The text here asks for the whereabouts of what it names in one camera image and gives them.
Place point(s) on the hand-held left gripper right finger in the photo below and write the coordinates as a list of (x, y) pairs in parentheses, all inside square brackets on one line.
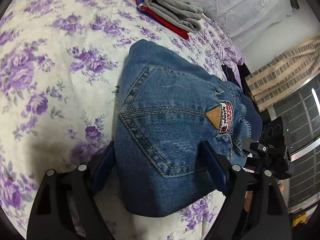
[(215, 171)]

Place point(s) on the blue denim jeans pants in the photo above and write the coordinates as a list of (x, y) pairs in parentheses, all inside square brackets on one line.
[(175, 130)]

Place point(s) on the navy striped track pants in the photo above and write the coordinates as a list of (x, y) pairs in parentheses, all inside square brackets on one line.
[(231, 76)]

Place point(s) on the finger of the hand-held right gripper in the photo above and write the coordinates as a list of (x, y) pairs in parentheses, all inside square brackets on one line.
[(258, 148)]

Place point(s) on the brick pattern curtain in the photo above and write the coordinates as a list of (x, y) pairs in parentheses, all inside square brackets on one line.
[(282, 72)]

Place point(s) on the white lace cover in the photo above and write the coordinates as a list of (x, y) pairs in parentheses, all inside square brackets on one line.
[(237, 7)]

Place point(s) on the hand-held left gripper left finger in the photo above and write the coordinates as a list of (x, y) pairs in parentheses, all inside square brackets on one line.
[(103, 171)]

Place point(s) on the red folded garment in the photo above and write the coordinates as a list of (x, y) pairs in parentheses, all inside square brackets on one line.
[(172, 27)]

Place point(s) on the purple floral bed sheet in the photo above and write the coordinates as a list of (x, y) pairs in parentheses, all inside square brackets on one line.
[(57, 67)]

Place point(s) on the grey metal grille appliance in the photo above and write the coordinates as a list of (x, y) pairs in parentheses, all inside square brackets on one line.
[(303, 135)]

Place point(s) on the grey folded garment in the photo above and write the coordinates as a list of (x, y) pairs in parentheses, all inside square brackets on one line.
[(175, 10)]

